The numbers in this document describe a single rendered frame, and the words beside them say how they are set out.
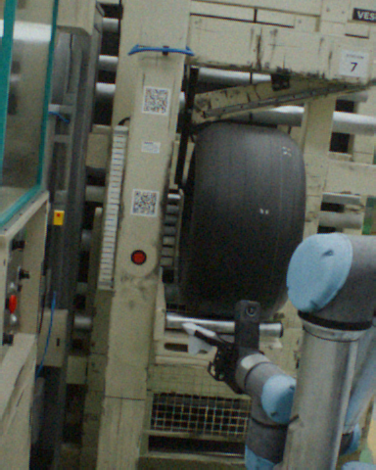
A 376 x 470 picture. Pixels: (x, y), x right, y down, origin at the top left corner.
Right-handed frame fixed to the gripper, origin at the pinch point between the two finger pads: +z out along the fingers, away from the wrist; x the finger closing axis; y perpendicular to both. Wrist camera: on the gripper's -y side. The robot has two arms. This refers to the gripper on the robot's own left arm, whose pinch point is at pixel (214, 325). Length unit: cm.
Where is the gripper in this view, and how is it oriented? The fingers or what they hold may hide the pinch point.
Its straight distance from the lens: 157.4
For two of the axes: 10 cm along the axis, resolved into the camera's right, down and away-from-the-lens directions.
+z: -3.5, -2.0, 9.2
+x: 9.1, 1.8, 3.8
